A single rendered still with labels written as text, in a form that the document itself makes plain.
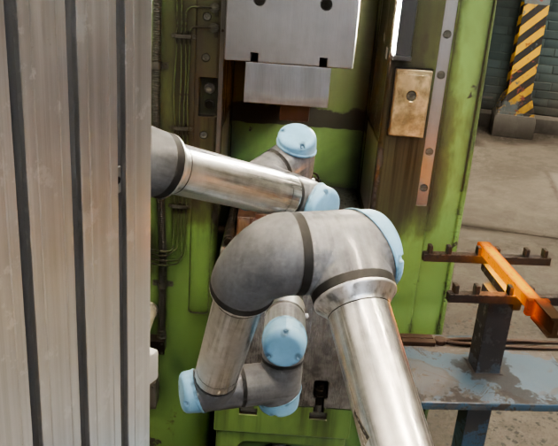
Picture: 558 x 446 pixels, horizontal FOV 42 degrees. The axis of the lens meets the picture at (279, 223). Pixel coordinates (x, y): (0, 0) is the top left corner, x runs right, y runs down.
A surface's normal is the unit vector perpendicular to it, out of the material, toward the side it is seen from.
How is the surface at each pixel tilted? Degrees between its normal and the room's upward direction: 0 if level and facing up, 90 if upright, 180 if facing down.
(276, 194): 85
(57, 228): 90
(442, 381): 0
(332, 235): 41
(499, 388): 0
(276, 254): 64
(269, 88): 90
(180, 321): 90
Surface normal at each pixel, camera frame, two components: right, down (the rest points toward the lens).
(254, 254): -0.45, -0.10
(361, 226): 0.21, -0.61
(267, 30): -0.02, 0.37
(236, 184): 0.69, 0.25
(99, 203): 0.89, 0.22
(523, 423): 0.07, -0.93
